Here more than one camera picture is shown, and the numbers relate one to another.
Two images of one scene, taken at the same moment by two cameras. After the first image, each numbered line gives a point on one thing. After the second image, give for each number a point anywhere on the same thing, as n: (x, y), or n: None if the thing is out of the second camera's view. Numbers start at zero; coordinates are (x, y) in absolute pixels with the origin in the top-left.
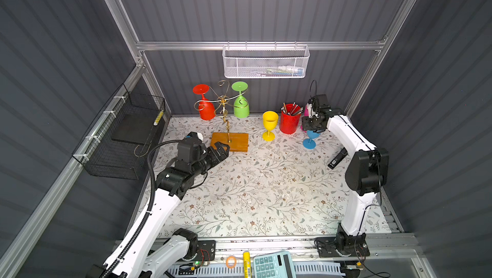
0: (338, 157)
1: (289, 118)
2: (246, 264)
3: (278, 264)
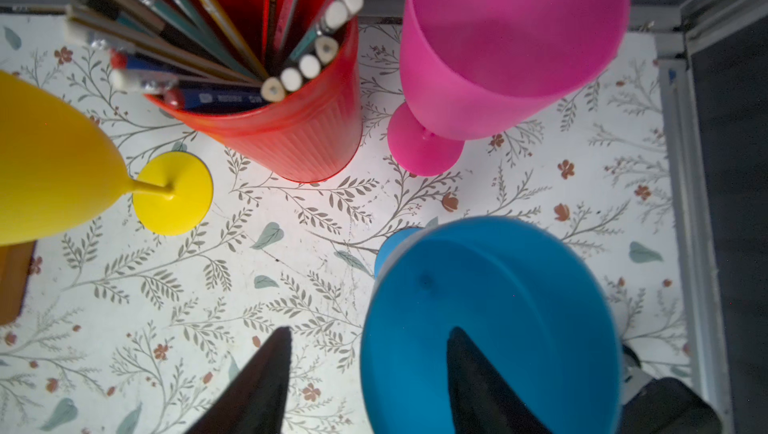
0: (663, 405)
1: (261, 52)
2: None
3: None
